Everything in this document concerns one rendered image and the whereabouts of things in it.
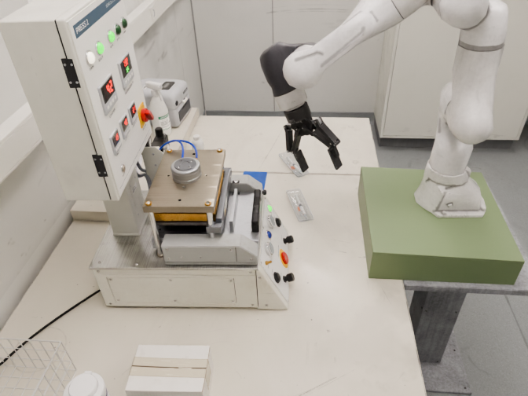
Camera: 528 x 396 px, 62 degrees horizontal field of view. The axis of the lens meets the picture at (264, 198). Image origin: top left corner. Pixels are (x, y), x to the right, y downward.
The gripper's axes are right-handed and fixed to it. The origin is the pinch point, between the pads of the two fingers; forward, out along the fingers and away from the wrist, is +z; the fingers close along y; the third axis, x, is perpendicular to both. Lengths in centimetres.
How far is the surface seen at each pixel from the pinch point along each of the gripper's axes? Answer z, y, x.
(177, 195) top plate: -17.6, -9.1, -43.0
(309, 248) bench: 25.2, -9.6, -10.7
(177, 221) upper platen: -10.5, -12.7, -45.2
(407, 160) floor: 89, -79, 167
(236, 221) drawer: -0.8, -8.8, -31.0
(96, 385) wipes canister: 5, -5, -84
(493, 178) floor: 115, -29, 179
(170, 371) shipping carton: 14, -2, -71
